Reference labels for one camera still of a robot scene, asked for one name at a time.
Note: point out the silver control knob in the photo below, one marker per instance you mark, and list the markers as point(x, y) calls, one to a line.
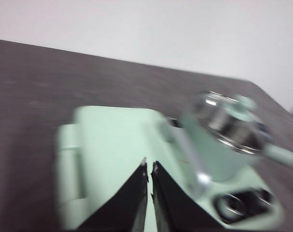
point(263, 197)
point(231, 205)

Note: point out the glass pot lid green knob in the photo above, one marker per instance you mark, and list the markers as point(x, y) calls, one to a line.
point(224, 120)

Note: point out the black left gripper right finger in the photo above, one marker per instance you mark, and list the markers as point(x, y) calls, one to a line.
point(175, 207)

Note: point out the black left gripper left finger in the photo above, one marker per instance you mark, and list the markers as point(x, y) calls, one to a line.
point(127, 207)

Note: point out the green breakfast machine base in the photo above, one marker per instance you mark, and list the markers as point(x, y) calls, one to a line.
point(207, 205)

